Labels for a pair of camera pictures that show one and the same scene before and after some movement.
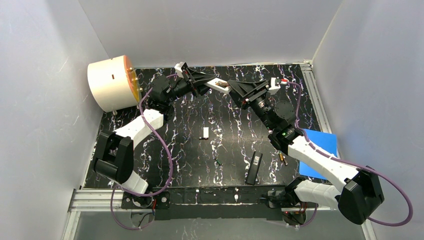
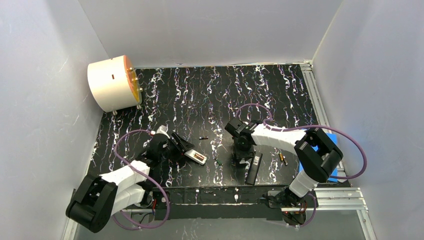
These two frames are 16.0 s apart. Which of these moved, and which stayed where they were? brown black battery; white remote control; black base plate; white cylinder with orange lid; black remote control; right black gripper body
Moved: right black gripper body; white remote control; brown black battery
Stayed: black base plate; white cylinder with orange lid; black remote control
